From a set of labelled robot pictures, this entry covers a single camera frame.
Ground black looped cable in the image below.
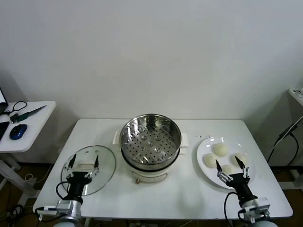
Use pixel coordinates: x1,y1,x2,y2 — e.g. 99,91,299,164
7,101,28,114

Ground black smartphone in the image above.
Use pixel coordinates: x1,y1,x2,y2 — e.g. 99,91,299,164
0,121,10,141

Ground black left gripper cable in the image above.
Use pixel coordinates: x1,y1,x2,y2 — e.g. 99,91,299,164
56,181,71,201

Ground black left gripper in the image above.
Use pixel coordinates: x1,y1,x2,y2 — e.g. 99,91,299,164
63,153,100,201

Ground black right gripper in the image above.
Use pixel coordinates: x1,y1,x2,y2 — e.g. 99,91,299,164
214,155,258,201

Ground black cable with adapter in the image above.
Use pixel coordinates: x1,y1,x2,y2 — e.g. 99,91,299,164
267,122,299,167

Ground round glass pot lid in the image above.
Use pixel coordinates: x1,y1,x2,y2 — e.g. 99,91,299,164
61,145,117,196

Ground round white plate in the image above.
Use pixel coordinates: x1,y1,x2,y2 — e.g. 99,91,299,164
196,136,258,191

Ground blue computer mouse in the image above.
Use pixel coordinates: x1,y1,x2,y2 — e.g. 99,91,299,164
9,124,28,140

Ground black left camera cable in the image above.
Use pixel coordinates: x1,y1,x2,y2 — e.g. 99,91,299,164
35,207,62,222

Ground black laptop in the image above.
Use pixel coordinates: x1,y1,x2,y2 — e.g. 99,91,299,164
0,87,9,114

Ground perforated steel steamer basket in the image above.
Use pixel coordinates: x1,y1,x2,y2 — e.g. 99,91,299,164
113,113,190,171

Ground white side table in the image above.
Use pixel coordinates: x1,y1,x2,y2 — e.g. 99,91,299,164
0,101,57,205

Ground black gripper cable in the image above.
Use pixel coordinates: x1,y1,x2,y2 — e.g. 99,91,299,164
56,181,71,201
223,192,240,227

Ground white steamed baozi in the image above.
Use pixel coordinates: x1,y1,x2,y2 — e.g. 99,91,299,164
204,153,217,167
221,164,235,175
231,152,251,167
214,143,230,157

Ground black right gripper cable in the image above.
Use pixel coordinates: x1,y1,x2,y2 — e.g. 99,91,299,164
223,192,240,227

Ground white floor cable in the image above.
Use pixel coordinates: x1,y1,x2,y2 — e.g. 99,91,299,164
24,173,39,184

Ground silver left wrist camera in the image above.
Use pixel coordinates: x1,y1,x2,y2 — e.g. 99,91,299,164
37,201,72,216

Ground white side shelf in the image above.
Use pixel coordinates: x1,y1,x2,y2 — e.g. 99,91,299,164
288,87,303,105

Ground cream electric cooking pot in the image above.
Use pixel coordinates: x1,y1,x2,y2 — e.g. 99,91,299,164
120,148,187,184

